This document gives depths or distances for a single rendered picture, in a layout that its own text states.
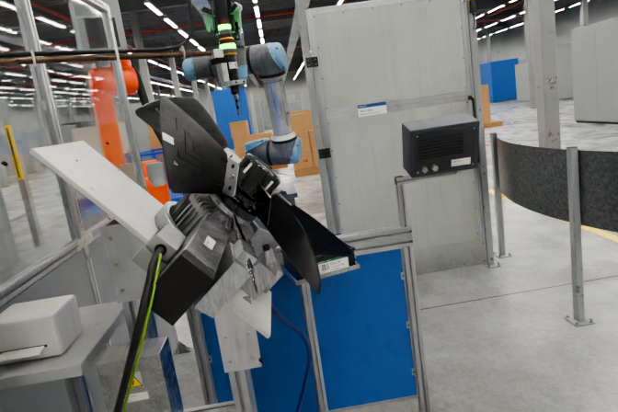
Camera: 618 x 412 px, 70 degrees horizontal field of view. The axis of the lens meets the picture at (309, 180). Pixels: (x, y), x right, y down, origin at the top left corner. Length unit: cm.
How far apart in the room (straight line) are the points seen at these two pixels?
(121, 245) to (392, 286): 106
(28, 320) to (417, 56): 270
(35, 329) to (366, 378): 125
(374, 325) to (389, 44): 197
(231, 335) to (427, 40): 252
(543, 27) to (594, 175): 539
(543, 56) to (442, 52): 461
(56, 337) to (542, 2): 748
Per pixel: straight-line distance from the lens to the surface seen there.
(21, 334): 130
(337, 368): 194
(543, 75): 779
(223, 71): 125
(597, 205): 265
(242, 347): 125
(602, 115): 1213
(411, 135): 164
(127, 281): 122
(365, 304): 183
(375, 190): 319
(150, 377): 122
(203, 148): 102
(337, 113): 309
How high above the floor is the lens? 137
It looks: 10 degrees down
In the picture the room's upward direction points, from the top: 8 degrees counter-clockwise
